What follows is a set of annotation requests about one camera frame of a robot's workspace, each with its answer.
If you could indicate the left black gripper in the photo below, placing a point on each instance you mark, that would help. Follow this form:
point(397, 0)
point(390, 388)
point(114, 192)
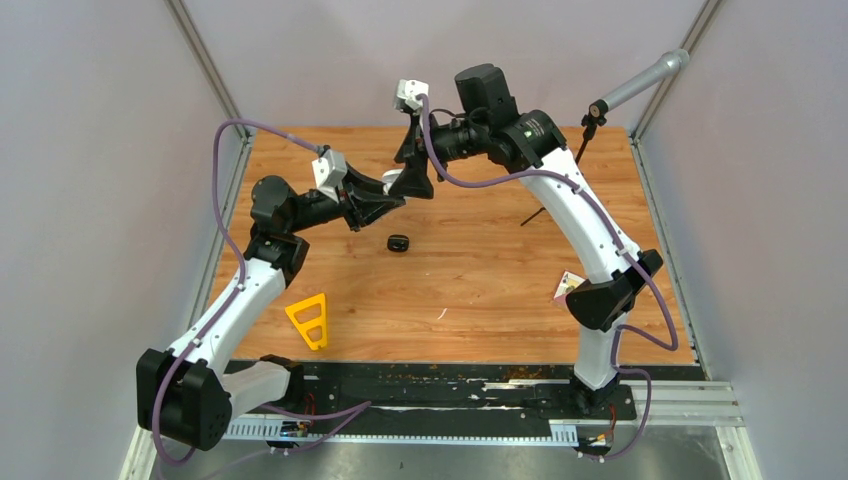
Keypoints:
point(362, 199)

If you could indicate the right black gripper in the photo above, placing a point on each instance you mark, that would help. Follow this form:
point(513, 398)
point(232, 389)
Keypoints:
point(414, 151)

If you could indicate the white earbud charging case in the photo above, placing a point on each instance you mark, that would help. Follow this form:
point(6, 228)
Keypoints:
point(390, 177)

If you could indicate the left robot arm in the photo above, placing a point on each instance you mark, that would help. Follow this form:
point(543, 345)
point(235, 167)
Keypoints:
point(184, 392)

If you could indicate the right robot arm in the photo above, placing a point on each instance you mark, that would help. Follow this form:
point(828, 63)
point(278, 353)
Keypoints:
point(491, 142)

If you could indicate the yellow triangular plastic piece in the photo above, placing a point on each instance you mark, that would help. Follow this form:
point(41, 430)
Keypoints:
point(310, 318)

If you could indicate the red playing card box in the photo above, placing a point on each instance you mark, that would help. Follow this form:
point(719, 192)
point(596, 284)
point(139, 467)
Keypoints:
point(569, 282)

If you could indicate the grey metal cylinder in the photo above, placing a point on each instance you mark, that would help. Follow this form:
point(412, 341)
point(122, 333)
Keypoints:
point(668, 65)

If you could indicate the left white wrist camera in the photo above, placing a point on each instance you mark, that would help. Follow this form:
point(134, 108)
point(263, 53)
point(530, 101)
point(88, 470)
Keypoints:
point(329, 170)

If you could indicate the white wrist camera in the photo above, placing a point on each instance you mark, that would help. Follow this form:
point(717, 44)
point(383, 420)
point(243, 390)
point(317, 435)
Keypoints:
point(329, 170)
point(406, 98)

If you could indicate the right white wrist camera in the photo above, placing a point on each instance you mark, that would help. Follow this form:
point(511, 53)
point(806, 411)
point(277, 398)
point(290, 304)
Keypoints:
point(406, 98)

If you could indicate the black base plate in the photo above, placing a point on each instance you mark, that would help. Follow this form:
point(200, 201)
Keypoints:
point(549, 390)

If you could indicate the white slotted cable duct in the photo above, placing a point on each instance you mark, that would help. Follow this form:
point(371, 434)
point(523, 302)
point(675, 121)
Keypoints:
point(415, 427)

